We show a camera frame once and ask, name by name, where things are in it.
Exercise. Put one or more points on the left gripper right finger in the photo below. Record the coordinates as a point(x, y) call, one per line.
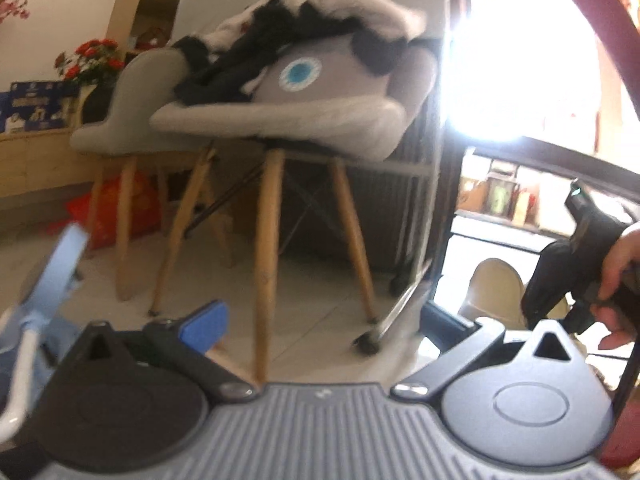
point(444, 329)

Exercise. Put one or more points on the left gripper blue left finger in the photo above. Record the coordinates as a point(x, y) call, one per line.
point(204, 328)

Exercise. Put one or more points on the cream rubber slipper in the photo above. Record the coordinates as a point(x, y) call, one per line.
point(495, 291)

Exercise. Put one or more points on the person right hand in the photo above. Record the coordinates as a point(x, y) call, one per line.
point(623, 253)

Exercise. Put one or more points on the red plastic bag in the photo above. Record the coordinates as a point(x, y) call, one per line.
point(145, 211)

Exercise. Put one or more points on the black metal shoe rack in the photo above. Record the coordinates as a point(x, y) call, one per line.
point(506, 200)

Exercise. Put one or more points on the light blue white object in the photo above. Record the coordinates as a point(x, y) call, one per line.
point(23, 326)

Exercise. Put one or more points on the grey chair wooden legs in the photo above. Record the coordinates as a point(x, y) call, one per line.
point(325, 99)

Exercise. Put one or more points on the black white fur coat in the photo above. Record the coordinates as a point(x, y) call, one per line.
point(226, 64)

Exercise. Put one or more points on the blue printed carton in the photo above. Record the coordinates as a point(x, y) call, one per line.
point(30, 106)

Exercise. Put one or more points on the red flower bouquet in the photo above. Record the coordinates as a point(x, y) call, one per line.
point(95, 61)

